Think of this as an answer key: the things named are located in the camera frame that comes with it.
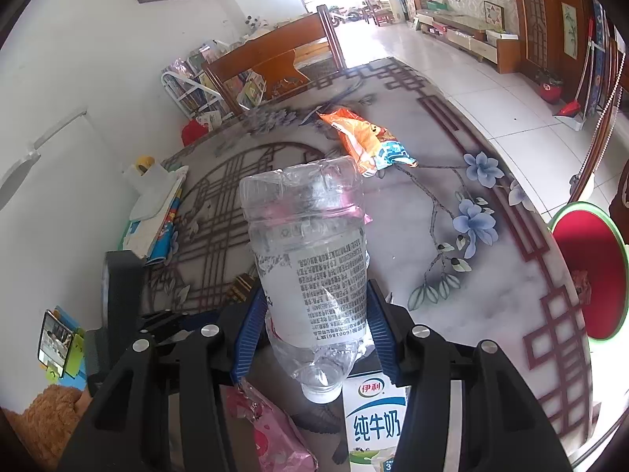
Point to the low wooden tv cabinet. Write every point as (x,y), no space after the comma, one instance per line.
(473,36)

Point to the red dustpan with handle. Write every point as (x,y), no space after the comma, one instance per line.
(572,114)

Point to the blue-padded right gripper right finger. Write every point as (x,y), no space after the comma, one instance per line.
(504,428)

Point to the smartphone in green holder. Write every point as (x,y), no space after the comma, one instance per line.
(60,352)

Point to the crushed clear plastic bottle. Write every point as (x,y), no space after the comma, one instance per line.
(306,228)

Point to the white wire book rack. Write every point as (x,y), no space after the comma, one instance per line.
(191,97)

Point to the red bin with green rim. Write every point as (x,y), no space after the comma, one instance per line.
(596,256)

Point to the small red bag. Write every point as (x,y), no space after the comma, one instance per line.
(192,132)

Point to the pink plastic wrapper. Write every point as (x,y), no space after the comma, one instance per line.
(279,445)

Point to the orange and blue snack bag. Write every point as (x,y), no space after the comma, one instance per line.
(372,147)

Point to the grey patterned floor mat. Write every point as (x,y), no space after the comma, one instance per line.
(447,239)

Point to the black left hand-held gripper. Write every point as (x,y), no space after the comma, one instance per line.
(122,288)

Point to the carved dark wooden chair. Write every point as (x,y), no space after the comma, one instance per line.
(619,208)

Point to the orange fuzzy sleeve forearm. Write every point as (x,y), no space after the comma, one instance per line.
(46,425)

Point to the white milk carton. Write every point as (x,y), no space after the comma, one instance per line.
(374,411)

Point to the stack of children's books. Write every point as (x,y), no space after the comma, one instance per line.
(158,189)

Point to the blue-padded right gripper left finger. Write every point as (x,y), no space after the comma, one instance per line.
(126,426)

